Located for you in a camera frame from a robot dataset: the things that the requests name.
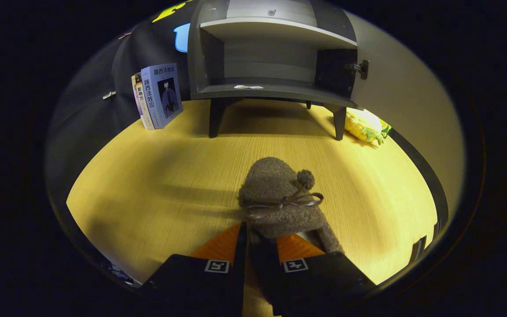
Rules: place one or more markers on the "yellow plush toy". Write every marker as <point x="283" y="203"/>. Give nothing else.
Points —
<point x="363" y="125"/>

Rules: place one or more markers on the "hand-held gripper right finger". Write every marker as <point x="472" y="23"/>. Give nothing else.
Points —
<point x="266" y="277"/>

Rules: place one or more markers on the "brown fuzzy shoe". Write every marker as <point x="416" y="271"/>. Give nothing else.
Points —
<point x="275" y="189"/>

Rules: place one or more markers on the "metal door hinge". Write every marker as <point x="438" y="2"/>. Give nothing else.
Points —
<point x="361" y="69"/>

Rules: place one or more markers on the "grey shoe cabinet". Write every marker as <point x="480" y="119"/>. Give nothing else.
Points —
<point x="271" y="90"/>

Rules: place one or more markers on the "pink clip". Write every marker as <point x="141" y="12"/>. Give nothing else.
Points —
<point x="125" y="35"/>

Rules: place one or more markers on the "white clip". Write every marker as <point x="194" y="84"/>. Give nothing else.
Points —
<point x="108" y="95"/>

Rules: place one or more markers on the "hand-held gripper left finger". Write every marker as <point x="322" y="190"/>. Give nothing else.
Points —
<point x="241" y="281"/>

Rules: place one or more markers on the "black backdrop cloth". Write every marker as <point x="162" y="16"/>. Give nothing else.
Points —
<point x="86" y="114"/>

